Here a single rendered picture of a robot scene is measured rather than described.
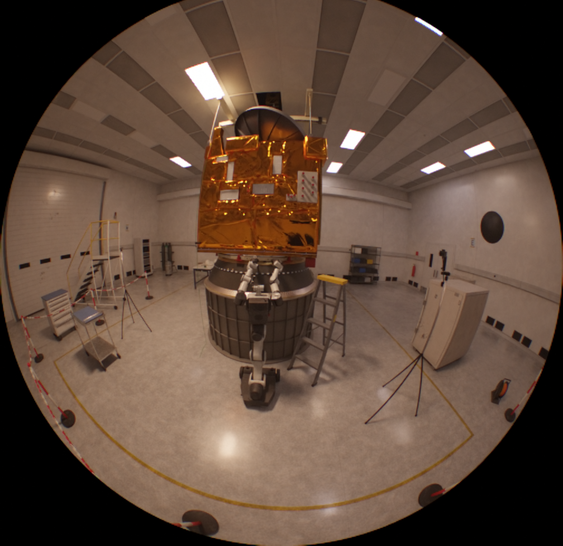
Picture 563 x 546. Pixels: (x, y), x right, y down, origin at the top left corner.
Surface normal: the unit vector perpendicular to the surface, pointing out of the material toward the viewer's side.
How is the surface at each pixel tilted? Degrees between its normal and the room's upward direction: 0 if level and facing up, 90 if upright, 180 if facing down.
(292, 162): 90
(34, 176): 90
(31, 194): 90
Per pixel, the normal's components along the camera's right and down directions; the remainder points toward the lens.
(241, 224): -0.03, 0.11
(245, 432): 0.04, -0.99
